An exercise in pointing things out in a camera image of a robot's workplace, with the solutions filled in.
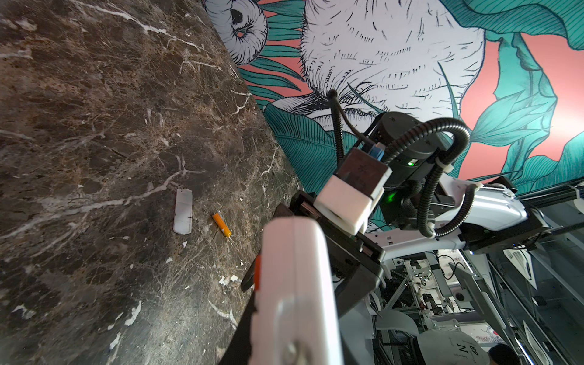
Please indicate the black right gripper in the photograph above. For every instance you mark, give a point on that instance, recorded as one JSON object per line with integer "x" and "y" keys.
{"x": 357, "y": 260}

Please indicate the orange battery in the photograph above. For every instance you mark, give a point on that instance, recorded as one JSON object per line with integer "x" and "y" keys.
{"x": 221, "y": 224}

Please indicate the white battery cover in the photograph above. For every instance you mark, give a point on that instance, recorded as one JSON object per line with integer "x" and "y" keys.
{"x": 183, "y": 214}

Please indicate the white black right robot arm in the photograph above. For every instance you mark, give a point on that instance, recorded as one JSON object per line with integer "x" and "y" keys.
{"x": 391, "y": 196}

